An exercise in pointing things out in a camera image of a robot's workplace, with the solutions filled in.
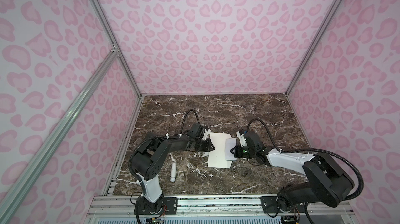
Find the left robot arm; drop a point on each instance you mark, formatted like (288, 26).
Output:
(147, 160)

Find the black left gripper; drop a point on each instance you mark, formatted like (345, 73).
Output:
(208, 147)

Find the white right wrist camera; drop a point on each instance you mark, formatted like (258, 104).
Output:
(240, 135)

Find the aluminium corner frame post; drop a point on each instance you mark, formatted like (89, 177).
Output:
(327, 20)
(104, 22)

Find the aluminium corner frame post left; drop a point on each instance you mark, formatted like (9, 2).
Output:
(104, 22)

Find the cream white envelope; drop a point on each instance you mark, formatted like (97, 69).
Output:
(217, 157)

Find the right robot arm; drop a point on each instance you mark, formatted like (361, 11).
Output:
(326, 182)

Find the metal base rail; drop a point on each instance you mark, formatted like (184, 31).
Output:
(219, 209)

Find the aluminium diagonal frame bar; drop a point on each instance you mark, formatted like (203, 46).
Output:
(35, 167)

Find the white glue stick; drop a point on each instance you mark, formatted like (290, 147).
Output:
(173, 172)

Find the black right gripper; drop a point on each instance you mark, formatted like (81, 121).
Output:
(237, 154)

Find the aluminium corner frame post right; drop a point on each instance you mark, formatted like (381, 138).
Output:
(327, 20)

